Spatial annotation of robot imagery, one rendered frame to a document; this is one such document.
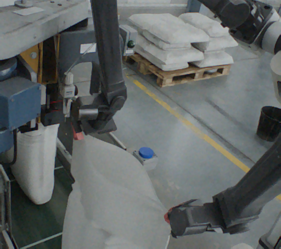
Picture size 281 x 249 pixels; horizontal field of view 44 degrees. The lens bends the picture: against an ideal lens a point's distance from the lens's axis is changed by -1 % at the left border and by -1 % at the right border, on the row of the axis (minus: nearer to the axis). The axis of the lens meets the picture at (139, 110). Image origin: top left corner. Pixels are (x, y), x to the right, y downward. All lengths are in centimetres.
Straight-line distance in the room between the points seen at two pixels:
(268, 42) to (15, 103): 69
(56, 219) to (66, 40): 94
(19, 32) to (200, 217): 56
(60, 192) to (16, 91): 113
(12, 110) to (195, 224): 46
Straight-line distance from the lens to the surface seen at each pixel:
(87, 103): 97
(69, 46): 111
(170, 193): 254
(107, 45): 84
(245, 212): 68
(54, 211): 178
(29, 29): 86
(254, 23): 103
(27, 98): 83
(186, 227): 73
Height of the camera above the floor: 169
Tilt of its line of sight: 30 degrees down
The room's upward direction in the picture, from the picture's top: 11 degrees clockwise
